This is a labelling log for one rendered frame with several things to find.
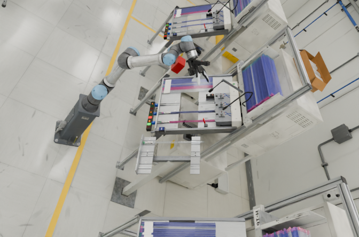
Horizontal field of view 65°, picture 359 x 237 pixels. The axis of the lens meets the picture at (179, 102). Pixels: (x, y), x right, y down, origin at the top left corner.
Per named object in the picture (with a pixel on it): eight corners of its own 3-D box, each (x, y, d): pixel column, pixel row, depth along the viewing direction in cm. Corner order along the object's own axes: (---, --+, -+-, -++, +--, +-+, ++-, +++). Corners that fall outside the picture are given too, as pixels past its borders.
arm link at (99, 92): (84, 97, 230) (91, 88, 222) (93, 89, 241) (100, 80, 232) (96, 107, 232) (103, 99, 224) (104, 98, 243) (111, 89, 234)
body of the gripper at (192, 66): (195, 75, 202) (189, 59, 201) (205, 71, 197) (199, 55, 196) (189, 77, 195) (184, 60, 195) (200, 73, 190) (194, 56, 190)
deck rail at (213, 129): (155, 135, 252) (154, 131, 247) (156, 133, 253) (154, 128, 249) (236, 132, 241) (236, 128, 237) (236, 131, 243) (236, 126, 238)
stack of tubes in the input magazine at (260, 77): (247, 111, 226) (273, 93, 210) (241, 70, 261) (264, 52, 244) (257, 118, 231) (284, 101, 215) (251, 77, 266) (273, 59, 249)
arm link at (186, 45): (182, 39, 201) (192, 34, 196) (187, 53, 201) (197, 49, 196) (177, 39, 194) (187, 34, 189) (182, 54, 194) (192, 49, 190)
